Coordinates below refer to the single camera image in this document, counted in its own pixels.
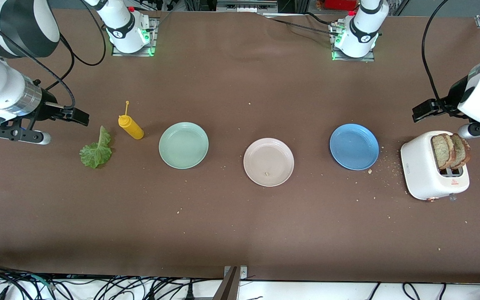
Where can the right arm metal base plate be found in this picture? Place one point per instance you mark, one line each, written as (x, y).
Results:
(117, 51)

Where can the white toaster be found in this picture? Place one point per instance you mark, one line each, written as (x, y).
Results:
(419, 166)

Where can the brown table cover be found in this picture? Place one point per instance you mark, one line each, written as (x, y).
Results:
(240, 233)

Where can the blue plate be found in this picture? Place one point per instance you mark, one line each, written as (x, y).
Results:
(354, 146)

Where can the aluminium frame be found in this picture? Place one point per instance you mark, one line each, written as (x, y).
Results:
(244, 6)

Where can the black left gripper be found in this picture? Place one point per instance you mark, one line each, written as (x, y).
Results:
(453, 98)

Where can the pale green plate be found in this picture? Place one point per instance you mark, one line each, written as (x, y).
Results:
(183, 146)

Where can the yellow mustard squeeze bottle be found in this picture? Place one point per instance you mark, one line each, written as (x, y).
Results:
(132, 129)

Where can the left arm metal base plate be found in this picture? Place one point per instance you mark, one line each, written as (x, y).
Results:
(369, 59)

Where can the grey metal bar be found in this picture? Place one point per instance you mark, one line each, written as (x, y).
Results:
(227, 287)

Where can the beige plate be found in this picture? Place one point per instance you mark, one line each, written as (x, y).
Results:
(269, 158)

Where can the silver bracket plate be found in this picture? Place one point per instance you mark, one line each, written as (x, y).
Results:
(243, 273)

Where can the brown bread slice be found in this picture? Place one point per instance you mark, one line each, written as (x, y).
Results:
(441, 151)
(463, 150)

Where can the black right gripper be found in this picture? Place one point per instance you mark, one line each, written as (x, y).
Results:
(48, 106)

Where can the green lettuce leaf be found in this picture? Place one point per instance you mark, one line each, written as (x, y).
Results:
(96, 154)

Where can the red box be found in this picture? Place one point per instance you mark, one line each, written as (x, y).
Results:
(340, 4)

